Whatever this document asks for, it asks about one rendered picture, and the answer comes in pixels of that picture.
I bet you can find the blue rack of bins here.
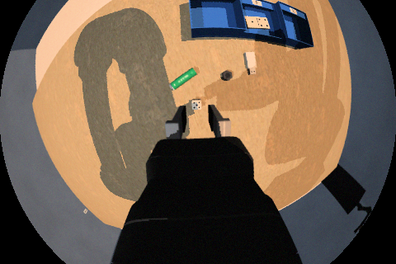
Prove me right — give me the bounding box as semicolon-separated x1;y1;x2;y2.
189;0;314;49

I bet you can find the green battery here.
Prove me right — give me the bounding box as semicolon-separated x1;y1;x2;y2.
169;68;197;91

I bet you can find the beige die with black pips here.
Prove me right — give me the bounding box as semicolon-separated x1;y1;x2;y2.
191;99;201;110

